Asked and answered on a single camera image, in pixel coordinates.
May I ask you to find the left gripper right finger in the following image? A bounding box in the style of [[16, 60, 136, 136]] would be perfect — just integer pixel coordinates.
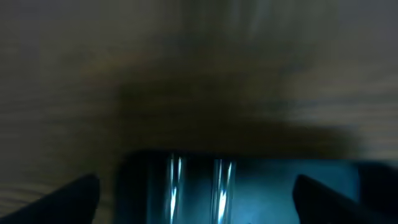
[[291, 173, 388, 224]]

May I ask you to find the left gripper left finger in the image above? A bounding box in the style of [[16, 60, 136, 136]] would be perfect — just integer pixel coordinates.
[[0, 173, 101, 224]]

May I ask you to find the black tray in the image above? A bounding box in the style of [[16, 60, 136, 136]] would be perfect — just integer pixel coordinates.
[[114, 150, 398, 224]]

